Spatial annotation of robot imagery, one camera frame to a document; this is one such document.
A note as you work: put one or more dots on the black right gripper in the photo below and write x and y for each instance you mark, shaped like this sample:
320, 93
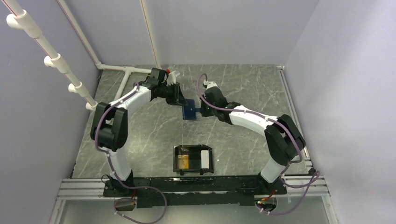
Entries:
204, 113

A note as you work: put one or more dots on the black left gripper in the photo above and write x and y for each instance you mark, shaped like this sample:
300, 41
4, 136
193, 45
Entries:
178, 98

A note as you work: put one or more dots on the blue leather card holder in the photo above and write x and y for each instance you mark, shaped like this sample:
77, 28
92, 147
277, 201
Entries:
189, 110

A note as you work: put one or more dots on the black plastic card tray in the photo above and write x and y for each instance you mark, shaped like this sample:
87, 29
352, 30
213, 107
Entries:
194, 152

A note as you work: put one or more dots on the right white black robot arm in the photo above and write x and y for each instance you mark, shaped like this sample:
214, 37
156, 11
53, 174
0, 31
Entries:
283, 138

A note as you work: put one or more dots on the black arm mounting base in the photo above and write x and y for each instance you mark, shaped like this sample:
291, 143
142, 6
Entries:
199, 190

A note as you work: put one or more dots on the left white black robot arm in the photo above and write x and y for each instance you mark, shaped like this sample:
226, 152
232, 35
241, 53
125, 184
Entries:
110, 124

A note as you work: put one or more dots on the white card stack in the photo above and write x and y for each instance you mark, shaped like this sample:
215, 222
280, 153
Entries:
205, 159

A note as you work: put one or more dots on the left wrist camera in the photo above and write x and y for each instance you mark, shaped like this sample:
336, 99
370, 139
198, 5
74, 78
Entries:
172, 77

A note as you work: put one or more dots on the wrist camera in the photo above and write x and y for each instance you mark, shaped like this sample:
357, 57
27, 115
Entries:
209, 84
172, 77

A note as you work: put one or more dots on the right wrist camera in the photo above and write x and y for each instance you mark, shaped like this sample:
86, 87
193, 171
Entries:
209, 84

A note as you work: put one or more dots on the aluminium rail frame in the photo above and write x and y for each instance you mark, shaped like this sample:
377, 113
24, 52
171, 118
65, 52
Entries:
195, 135

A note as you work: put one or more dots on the white pvc pipe frame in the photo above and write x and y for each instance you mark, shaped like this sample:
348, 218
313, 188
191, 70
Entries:
22, 20

